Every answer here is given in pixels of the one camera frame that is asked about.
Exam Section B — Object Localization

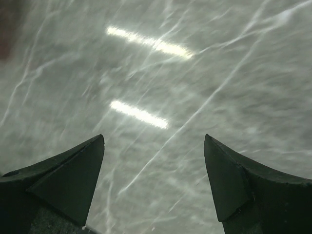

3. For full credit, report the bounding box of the magenta t shirt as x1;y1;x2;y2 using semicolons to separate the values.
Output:
0;0;24;60

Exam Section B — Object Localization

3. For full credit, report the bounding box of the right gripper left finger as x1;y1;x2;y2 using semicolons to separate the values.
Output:
0;135;104;234

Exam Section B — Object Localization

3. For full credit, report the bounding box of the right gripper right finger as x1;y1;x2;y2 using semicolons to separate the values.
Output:
204;135;312;234

